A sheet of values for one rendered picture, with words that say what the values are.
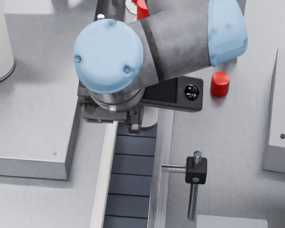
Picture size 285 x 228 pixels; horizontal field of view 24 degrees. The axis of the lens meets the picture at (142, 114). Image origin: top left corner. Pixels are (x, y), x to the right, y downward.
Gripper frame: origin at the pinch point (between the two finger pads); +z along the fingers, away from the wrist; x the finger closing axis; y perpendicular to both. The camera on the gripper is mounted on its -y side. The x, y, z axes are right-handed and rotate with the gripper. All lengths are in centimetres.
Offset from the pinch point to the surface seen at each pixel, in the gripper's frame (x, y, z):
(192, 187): 11.4, -8.9, -4.7
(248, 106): -5.4, -18.4, 15.1
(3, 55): -9.4, 24.6, 5.9
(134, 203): 14.3, -0.3, -1.9
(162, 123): 2.2, -3.7, -4.4
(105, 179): 11.2, 4.1, -4.1
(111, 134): 3.6, 4.3, 0.2
